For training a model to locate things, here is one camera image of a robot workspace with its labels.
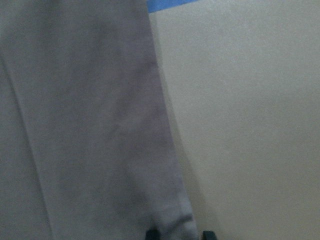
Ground brown t-shirt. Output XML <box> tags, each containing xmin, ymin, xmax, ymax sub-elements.
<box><xmin>0</xmin><ymin>0</ymin><xmax>198</xmax><ymax>240</ymax></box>

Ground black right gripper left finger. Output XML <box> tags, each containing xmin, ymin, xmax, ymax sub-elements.
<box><xmin>145</xmin><ymin>229</ymin><xmax>159</xmax><ymax>240</ymax></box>

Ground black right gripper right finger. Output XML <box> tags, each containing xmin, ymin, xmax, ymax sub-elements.
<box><xmin>202</xmin><ymin>230</ymin><xmax>216</xmax><ymax>240</ymax></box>

